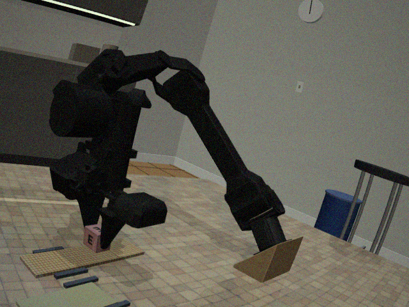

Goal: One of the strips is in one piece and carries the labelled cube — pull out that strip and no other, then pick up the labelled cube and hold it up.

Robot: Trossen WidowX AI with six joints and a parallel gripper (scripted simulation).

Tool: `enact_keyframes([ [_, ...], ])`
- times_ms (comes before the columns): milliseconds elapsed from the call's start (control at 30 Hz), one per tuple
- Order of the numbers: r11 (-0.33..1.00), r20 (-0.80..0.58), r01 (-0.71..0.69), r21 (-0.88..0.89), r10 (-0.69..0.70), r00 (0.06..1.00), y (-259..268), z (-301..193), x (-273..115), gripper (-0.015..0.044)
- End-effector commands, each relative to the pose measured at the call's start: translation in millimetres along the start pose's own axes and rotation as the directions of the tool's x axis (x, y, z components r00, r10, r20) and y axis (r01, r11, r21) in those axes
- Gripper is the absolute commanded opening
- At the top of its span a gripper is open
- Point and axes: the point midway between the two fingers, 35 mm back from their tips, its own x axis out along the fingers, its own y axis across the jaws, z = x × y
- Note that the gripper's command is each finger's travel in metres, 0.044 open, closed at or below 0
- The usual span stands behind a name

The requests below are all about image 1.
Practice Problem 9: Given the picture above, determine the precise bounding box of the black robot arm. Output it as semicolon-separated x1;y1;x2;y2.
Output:
49;49;287;253

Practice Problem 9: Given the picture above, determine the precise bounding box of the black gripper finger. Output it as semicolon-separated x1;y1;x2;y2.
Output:
77;193;105;228
96;207;125;249

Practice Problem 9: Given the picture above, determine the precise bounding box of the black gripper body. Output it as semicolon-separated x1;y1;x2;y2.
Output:
85;137;167;228

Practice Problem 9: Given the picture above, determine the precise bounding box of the pink labelled cube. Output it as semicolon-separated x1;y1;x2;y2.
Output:
83;224;111;253

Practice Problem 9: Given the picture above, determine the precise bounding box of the tan strip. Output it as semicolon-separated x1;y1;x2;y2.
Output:
26;239;145;277

